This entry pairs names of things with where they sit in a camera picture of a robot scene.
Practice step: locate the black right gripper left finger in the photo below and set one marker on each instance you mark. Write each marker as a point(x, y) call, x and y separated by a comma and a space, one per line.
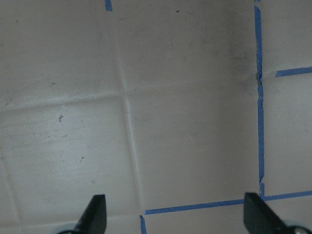
point(94, 218)

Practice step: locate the brown paper table mat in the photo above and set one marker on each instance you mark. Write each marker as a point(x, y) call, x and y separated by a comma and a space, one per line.
point(173, 109)

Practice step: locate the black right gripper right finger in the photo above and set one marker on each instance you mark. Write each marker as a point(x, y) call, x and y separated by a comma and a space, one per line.
point(259, 218)

